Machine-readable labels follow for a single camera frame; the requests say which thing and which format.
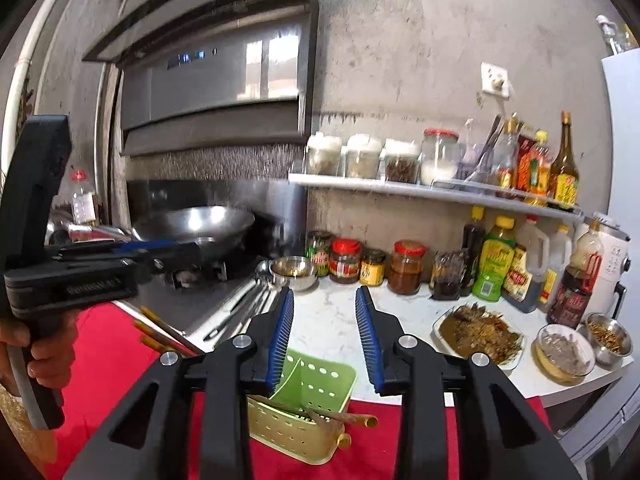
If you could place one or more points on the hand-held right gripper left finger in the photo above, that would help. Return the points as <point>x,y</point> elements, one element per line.
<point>282,340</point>

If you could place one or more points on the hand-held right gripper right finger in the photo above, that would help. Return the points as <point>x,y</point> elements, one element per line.
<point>367,340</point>

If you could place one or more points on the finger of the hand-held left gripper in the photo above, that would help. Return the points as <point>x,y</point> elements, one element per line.
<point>170,267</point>
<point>145,246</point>

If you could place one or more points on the green perforated utensil holder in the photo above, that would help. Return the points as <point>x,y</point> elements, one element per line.
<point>310,385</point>

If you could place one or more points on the bundle of brown chopsticks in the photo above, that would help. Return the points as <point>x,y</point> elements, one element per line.
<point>165,332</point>

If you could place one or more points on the metal cooking utensils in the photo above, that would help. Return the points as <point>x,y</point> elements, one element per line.
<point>240,307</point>

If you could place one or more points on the glass cup with utensils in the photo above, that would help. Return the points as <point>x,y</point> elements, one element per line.
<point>480,160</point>

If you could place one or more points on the person's left hand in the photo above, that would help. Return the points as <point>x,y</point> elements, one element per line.
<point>47,360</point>

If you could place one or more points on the gas stove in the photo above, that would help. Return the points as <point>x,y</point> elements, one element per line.
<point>165,300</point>

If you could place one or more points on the red-capped cooking oil bottle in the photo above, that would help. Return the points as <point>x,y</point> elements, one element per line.
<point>83,205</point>

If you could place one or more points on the steel wok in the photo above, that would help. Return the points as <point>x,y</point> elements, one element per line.
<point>195,222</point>

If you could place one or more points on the small steel bowl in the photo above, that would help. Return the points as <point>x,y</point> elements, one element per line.
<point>294,272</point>

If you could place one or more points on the yellow-label sauce jar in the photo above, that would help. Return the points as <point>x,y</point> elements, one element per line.
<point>372,270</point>

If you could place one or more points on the red-lid brown sauce jar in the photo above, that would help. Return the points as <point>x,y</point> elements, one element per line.
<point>406,270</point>

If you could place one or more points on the red-lid chili sauce jar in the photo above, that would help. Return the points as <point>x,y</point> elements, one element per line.
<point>345,262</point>

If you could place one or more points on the green-lid pickle jar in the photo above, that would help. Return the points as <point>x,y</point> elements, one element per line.
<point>319,255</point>

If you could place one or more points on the red tablecloth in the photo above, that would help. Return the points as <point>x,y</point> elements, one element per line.
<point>120,350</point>

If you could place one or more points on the dark plastic bag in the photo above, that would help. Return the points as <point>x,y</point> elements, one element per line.
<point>446,277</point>

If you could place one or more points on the plate of cooked food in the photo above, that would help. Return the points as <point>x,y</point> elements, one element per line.
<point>477,335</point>

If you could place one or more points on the dark yellow-capped soy bottle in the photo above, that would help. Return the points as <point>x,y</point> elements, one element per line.
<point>472,245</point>

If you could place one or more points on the green yellow-capped bottle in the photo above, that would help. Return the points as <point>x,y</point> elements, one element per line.
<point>492,265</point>

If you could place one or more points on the red-capped dark liquid jug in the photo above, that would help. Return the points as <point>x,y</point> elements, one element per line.
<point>522,275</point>

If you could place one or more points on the white-lid spice container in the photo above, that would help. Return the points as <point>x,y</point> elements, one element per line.
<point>401,165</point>
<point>363,160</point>
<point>324,157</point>

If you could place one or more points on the steel range hood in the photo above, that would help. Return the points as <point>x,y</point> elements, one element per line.
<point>210,75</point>

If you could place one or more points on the red-lid glass jar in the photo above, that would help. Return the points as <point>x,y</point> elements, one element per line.
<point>440,160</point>

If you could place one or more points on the yellow-rimmed glass bowl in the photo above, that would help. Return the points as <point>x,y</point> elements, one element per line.
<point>564,355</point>

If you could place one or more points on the white yellow-capped jug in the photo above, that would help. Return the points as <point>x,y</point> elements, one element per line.
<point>557,260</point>

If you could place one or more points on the small yellow-capped seasoning bottle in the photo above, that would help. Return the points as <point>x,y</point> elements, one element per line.
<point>506,165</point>

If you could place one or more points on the small yellow oil bottle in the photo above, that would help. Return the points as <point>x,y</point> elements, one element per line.
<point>539,175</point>

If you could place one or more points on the red seasoning packet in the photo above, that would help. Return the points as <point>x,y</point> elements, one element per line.
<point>524,160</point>

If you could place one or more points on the steel bowl with food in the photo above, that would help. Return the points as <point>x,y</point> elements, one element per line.
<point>607,337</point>

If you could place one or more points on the tall dark vinegar bottle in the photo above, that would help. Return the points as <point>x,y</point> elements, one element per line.
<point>563,180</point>

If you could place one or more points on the white kitchen appliance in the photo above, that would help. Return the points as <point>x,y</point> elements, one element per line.
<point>612,265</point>

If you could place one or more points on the white refrigerator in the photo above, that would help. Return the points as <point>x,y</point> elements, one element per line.
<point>622,160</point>

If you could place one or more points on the clear bottle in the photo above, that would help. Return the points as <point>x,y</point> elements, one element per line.
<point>610,35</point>

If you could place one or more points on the wall pipe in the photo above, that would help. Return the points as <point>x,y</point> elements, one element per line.
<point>25,60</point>

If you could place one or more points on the white wall shelf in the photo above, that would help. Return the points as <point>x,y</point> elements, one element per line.
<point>400,191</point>

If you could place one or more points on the white wall socket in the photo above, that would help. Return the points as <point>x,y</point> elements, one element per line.
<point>496,80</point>

